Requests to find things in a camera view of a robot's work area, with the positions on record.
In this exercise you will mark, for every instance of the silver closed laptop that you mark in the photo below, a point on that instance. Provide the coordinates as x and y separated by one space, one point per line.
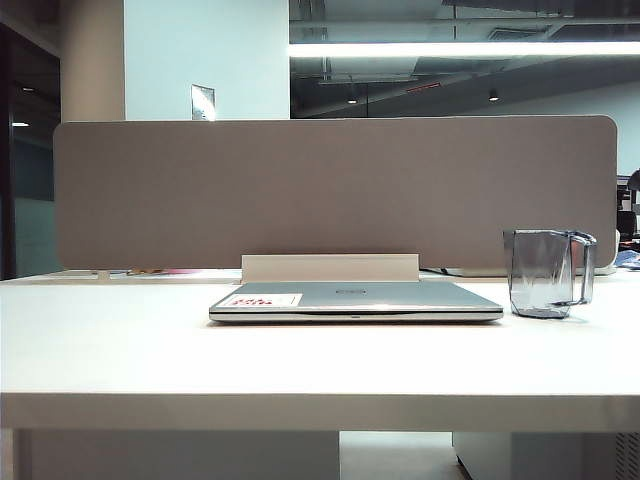
390 297

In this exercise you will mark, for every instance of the beige fabric desk partition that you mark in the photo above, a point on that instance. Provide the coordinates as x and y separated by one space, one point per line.
300 190

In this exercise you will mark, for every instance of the red and white sticker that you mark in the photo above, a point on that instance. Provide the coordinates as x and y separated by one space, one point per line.
260 301

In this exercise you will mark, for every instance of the round ceiling spotlight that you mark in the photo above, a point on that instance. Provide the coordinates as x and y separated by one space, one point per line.
493 96
352 100

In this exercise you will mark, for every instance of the colourful papers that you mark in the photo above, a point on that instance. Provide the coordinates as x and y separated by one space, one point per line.
155 272

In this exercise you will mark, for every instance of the long white ceiling light strip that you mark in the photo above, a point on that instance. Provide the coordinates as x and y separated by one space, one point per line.
450 49

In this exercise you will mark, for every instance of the blue cloth item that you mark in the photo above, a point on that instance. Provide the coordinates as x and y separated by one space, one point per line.
629 259

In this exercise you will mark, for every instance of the dark office chair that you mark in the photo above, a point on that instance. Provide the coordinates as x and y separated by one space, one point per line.
631 200

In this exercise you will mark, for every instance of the framed wall notice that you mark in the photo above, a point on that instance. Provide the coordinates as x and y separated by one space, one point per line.
202 102

